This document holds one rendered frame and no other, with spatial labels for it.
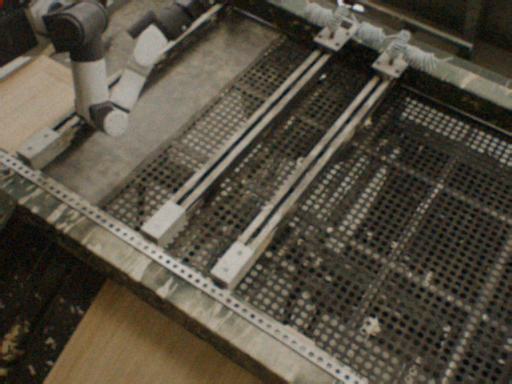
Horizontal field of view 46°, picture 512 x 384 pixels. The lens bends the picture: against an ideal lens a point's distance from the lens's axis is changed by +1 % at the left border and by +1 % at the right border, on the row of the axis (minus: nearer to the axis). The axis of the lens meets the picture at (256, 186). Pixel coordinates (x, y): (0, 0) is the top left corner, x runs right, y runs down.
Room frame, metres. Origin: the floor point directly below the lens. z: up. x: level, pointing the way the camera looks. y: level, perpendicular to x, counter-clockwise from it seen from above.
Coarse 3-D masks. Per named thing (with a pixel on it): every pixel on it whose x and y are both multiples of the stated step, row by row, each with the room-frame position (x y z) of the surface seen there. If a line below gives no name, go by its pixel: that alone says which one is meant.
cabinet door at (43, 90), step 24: (24, 72) 2.12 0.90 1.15; (48, 72) 2.12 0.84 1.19; (0, 96) 2.05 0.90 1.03; (24, 96) 2.06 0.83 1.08; (48, 96) 2.06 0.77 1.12; (72, 96) 2.06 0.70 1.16; (0, 120) 1.99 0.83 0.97; (24, 120) 1.99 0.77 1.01; (48, 120) 1.99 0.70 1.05; (0, 144) 1.92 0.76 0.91
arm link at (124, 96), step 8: (128, 72) 1.71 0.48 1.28; (120, 80) 1.72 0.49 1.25; (128, 80) 1.71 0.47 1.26; (136, 80) 1.71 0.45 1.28; (144, 80) 1.73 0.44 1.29; (120, 88) 1.71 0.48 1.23; (128, 88) 1.71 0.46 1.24; (136, 88) 1.72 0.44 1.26; (112, 96) 1.72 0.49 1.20; (120, 96) 1.71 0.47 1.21; (128, 96) 1.71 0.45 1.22; (136, 96) 1.73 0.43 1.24; (112, 104) 1.72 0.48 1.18; (120, 104) 1.71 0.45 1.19; (128, 104) 1.72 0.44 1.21; (128, 112) 1.74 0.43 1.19; (88, 120) 1.72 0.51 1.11; (96, 128) 1.72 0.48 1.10
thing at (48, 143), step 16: (224, 0) 2.31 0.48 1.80; (208, 16) 2.26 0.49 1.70; (224, 16) 2.36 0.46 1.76; (192, 32) 2.22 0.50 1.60; (176, 48) 2.19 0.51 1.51; (160, 64) 2.15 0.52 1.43; (112, 80) 2.04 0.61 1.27; (48, 128) 1.90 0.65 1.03; (64, 128) 1.90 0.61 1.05; (80, 128) 1.96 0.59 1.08; (32, 144) 1.86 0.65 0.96; (48, 144) 1.86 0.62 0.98; (64, 144) 1.93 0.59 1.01; (32, 160) 1.84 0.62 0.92; (48, 160) 1.90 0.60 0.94
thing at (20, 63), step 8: (120, 0) 2.37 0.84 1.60; (128, 0) 2.41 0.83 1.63; (112, 8) 2.36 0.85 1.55; (48, 48) 2.18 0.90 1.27; (40, 56) 2.17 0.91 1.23; (8, 64) 2.11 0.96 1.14; (16, 64) 2.11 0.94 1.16; (24, 64) 2.13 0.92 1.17; (0, 72) 2.08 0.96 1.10; (8, 72) 2.09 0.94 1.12; (16, 72) 2.12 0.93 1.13; (0, 80) 2.07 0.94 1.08
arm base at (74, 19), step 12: (84, 0) 1.58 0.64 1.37; (60, 12) 1.47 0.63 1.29; (48, 24) 1.49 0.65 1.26; (60, 24) 1.48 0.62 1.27; (72, 24) 1.47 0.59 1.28; (84, 24) 1.48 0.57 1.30; (108, 24) 1.60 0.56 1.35; (60, 36) 1.50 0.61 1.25; (72, 36) 1.49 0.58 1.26; (84, 36) 1.49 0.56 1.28; (60, 48) 1.52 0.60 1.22; (72, 48) 1.51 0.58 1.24
